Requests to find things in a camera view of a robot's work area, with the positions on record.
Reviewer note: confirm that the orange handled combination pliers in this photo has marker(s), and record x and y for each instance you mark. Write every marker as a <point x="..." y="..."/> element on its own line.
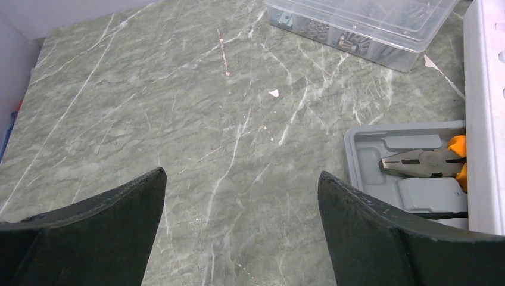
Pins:
<point x="449" y="161"/>

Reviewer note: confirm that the clear plastic screw organizer box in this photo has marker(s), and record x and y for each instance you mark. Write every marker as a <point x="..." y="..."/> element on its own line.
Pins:
<point x="388" y="32"/>

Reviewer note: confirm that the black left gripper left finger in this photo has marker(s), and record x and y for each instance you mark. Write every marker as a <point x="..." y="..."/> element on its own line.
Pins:
<point x="103" y="240"/>

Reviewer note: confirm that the white power strip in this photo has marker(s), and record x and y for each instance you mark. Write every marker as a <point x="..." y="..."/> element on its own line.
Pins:
<point x="483" y="42"/>

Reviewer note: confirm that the grey open tool case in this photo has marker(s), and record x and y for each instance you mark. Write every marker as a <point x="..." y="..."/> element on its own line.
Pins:
<point x="441" y="200"/>

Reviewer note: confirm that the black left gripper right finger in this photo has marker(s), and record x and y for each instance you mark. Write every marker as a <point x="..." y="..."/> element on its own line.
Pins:
<point x="371" y="242"/>

